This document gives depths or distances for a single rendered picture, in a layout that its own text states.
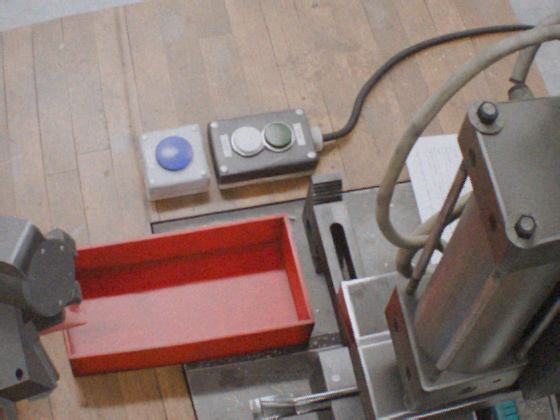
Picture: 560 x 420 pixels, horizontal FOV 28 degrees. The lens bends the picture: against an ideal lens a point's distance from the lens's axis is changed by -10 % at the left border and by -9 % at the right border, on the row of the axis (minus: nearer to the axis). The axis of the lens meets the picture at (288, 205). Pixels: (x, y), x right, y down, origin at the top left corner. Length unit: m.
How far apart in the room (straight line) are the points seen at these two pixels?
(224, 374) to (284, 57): 0.39
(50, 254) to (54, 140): 0.52
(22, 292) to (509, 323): 0.33
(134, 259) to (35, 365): 0.39
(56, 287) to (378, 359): 0.26
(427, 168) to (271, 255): 0.20
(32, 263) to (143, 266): 0.46
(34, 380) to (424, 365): 0.29
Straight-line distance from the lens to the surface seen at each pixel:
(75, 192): 1.30
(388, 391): 0.93
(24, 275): 0.80
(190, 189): 1.29
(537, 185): 0.64
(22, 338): 0.88
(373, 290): 1.00
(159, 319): 1.23
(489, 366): 0.85
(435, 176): 1.34
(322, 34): 1.42
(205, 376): 1.22
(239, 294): 1.25
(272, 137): 1.29
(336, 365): 1.14
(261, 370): 1.22
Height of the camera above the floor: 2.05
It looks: 62 degrees down
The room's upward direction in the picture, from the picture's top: 12 degrees clockwise
